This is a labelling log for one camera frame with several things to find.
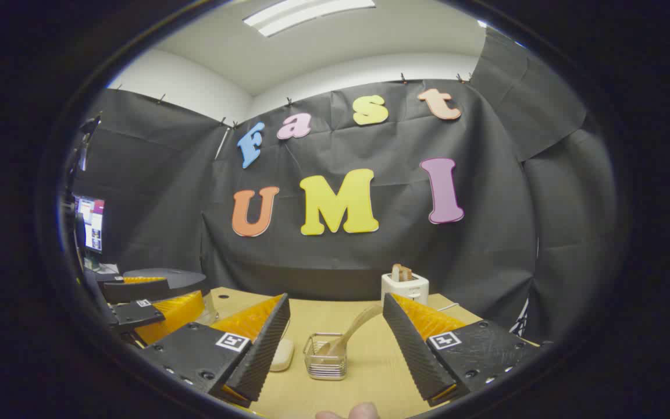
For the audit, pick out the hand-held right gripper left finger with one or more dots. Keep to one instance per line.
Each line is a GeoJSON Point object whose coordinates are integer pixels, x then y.
{"type": "Point", "coordinates": [265, 349]}

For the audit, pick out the wooden spoon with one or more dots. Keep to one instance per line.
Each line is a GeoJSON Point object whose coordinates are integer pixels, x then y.
{"type": "Point", "coordinates": [358, 323]}

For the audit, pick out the computer monitor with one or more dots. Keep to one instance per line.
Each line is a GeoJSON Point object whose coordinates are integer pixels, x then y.
{"type": "Point", "coordinates": [92, 224]}

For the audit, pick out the white toaster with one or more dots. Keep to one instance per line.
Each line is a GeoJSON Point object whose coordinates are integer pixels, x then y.
{"type": "Point", "coordinates": [410, 288]}

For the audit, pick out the white side table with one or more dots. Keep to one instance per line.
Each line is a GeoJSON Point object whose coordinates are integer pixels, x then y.
{"type": "Point", "coordinates": [105, 268]}

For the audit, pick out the black backdrop cloth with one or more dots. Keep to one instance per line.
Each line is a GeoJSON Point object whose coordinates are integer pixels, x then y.
{"type": "Point", "coordinates": [370, 256]}

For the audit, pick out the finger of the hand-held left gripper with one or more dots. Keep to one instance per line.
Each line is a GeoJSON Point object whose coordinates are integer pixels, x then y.
{"type": "Point", "coordinates": [137, 314]}
{"type": "Point", "coordinates": [137, 290]}

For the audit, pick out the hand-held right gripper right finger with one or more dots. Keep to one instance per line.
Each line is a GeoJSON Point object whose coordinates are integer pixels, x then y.
{"type": "Point", "coordinates": [413, 355]}

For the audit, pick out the dark grey rice cooker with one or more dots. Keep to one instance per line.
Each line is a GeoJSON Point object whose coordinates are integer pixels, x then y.
{"type": "Point", "coordinates": [178, 278]}

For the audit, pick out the toasted bread slice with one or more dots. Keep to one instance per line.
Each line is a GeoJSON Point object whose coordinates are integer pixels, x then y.
{"type": "Point", "coordinates": [399, 272]}

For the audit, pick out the ceiling light panel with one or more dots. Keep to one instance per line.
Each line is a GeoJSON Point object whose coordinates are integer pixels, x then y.
{"type": "Point", "coordinates": [306, 14]}

